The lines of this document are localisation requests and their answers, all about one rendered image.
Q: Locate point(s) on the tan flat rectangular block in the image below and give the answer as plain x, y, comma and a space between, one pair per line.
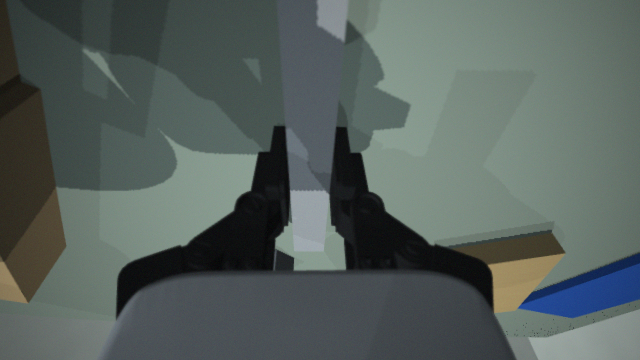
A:
517, 265

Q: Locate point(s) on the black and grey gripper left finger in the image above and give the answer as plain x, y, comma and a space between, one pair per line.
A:
244, 240

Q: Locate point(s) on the blue flat slab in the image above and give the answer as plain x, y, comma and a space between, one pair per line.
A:
606, 287

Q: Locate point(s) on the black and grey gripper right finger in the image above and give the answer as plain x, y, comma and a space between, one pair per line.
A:
375, 240

